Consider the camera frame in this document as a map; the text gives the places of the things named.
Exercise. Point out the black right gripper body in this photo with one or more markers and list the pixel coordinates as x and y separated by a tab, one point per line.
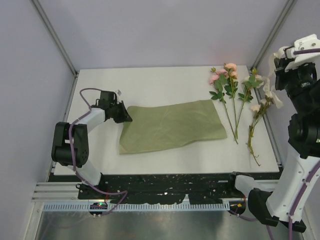
279	72

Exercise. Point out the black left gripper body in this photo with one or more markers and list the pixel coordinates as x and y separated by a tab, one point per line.
121	113

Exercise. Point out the cream ribbon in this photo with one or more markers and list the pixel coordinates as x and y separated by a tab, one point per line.
269	90

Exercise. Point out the green wrapping paper sheet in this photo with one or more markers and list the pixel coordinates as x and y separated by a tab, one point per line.
160	128

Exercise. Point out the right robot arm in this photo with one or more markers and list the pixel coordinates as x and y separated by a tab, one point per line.
302	168

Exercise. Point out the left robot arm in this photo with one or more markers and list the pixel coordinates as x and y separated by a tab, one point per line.
70	146

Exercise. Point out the white rose stem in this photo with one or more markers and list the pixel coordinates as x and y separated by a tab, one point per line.
251	82

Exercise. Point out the pale pink rose stem right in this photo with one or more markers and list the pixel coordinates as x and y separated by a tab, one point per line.
259	110

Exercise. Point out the pink rose stem middle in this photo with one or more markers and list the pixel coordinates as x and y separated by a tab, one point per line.
232	77

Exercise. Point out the pink rose stem left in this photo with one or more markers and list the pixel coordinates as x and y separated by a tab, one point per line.
219	82

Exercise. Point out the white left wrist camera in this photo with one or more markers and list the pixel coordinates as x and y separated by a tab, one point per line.
118	93

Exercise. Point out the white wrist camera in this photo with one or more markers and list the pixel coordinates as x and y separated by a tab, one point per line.
304	50
118	93

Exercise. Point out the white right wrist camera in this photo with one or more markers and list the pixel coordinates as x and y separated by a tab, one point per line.
304	50

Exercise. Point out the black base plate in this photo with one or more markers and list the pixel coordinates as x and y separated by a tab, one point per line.
164	189

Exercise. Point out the right aluminium frame post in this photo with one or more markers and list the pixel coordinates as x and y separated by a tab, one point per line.
279	22

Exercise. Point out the aluminium frame post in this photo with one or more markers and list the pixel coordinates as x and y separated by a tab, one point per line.
53	34
279	22

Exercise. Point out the left aluminium frame post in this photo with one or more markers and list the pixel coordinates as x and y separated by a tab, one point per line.
53	34

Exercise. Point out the aluminium front rail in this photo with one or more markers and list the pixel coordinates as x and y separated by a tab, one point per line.
50	190

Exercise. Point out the white slotted cable duct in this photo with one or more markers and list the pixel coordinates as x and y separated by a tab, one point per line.
101	206

